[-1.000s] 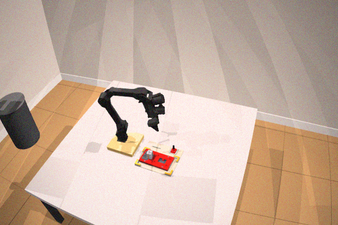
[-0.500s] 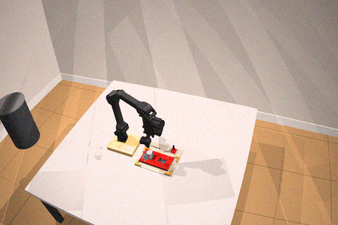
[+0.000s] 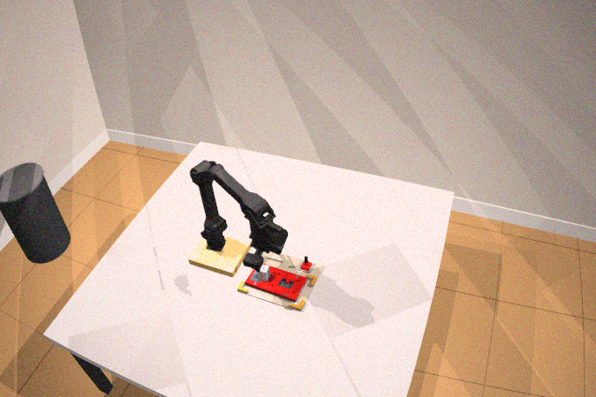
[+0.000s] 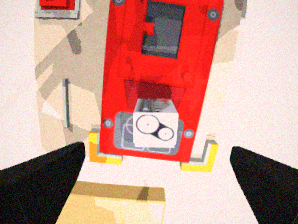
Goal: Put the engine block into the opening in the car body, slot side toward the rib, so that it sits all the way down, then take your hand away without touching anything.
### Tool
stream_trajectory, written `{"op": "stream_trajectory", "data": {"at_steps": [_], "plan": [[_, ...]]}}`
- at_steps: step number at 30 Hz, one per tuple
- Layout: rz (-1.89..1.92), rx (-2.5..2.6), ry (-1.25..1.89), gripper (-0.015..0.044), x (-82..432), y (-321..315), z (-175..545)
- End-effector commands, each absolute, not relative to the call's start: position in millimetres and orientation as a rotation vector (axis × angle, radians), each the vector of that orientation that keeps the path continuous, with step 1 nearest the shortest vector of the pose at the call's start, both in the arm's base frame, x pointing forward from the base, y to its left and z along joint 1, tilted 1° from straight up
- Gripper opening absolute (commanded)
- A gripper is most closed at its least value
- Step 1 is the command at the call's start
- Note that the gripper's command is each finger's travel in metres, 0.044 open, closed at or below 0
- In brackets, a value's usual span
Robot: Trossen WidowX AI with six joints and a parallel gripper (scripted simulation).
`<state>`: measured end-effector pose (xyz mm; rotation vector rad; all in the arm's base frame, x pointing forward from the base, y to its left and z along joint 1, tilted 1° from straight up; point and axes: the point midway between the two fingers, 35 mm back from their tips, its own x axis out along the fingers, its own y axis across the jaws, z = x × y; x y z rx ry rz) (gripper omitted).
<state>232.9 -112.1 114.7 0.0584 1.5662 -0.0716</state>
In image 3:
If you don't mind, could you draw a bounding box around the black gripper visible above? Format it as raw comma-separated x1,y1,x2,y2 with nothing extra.
243,232,266,273

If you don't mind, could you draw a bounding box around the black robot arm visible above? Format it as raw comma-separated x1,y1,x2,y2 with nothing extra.
189,160,288,255

